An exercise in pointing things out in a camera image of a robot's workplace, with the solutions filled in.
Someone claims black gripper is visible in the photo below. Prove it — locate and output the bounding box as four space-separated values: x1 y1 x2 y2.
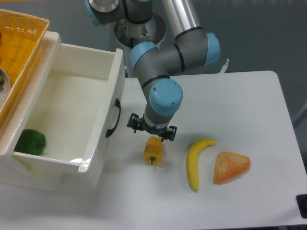
127 113 177 142

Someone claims white top drawer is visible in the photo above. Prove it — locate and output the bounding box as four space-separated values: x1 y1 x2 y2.
13 44 125 191

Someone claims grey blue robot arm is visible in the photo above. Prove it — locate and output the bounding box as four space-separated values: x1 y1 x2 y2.
85 0 221 140

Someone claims white drawer cabinet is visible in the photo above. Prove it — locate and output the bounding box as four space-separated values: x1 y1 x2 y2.
0 31 62 191

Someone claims yellow bell pepper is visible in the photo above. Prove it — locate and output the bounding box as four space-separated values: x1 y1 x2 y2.
143 137 163 166

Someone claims yellow banana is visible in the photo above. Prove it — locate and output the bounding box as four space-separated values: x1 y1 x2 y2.
186 139 217 192

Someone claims orange triangular bread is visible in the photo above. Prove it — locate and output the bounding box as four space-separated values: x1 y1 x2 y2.
213 151 251 184

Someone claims green bell pepper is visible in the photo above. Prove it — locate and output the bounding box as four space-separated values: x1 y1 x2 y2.
14 129 47 156

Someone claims white plate with grapes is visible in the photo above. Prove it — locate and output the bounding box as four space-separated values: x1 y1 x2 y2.
0 69 11 108

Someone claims yellow woven basket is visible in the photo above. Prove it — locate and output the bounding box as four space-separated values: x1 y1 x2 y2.
0 9 50 124

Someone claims black device at table edge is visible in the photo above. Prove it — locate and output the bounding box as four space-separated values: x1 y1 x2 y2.
296 194 307 219

